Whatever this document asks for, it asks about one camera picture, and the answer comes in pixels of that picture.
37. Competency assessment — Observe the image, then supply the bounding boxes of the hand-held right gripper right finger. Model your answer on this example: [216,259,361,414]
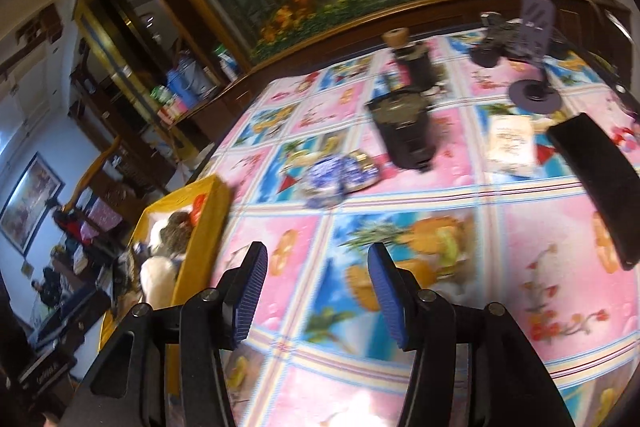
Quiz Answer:
[366,243,576,427]

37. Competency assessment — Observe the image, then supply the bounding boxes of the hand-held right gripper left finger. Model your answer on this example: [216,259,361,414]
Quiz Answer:
[60,241,269,427]

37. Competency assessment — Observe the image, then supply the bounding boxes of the yellow box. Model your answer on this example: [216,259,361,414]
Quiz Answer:
[99,173,232,400]

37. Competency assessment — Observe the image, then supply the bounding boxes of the brown fuzzy plush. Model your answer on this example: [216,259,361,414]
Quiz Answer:
[159,211,197,254]

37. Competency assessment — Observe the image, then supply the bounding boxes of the gold foil packet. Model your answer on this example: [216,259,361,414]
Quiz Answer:
[347,150,382,192]

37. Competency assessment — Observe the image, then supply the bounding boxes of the blue and white tissue packet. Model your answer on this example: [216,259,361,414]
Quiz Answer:
[304,155,357,208]

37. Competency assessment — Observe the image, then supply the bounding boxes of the small table with pink cloth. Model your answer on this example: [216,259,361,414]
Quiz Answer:
[87,199,123,230]

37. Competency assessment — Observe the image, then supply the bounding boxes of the black cylindrical motor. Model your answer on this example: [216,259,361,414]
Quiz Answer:
[365,89,440,172]

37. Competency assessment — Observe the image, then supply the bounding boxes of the white tissue packet brown print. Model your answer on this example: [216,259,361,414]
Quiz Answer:
[486,114,545,178]

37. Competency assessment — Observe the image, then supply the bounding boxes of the wooden chair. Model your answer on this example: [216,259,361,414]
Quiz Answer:
[59,136,126,218]

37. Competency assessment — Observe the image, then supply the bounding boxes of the pink box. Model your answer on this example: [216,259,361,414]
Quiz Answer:
[159,101,190,124]

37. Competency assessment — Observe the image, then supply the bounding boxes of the blue thermos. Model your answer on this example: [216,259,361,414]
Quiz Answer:
[166,66,198,108]

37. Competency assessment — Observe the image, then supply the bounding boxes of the grey kettle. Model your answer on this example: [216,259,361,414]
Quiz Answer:
[186,57,217,94]

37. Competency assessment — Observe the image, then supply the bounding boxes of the white bottle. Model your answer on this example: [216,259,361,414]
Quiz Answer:
[216,49,240,82]

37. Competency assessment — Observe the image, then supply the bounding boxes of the black cylinder with wooden cap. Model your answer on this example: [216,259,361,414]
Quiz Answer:
[381,27,443,92]

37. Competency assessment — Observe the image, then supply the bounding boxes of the framed picture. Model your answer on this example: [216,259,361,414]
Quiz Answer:
[0,152,66,256]

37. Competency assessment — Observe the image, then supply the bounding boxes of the black smartphone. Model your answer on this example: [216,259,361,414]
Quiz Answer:
[546,112,640,271]

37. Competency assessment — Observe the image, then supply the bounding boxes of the grey folding phone stand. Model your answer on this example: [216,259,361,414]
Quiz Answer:
[507,0,565,112]

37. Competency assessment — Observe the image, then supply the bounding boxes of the black gadget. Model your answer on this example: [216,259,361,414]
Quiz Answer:
[469,12,531,68]

